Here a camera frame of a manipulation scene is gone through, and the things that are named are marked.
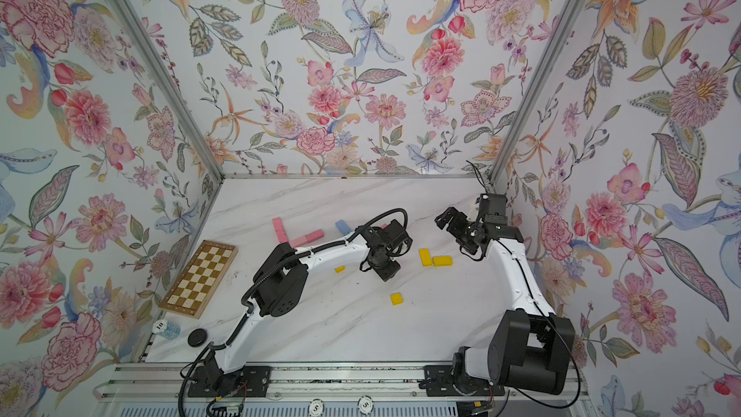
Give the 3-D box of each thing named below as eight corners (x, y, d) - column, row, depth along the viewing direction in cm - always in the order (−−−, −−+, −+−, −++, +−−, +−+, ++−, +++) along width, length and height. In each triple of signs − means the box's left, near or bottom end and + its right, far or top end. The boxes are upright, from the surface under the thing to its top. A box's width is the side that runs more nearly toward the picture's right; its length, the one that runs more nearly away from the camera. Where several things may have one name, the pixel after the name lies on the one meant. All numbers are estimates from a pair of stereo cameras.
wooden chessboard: (163, 310, 88) (157, 307, 85) (206, 244, 103) (202, 240, 100) (200, 318, 86) (195, 315, 84) (238, 250, 101) (235, 246, 99)
